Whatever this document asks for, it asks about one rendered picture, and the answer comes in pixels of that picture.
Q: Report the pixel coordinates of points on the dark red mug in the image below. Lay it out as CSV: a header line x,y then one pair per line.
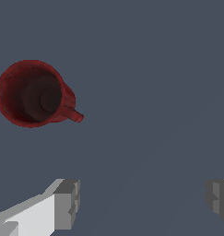
x,y
15,92

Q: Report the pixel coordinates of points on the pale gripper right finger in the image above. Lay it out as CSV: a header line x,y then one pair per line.
x,y
219,199

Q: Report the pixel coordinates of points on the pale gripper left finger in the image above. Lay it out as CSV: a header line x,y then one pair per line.
x,y
39,212

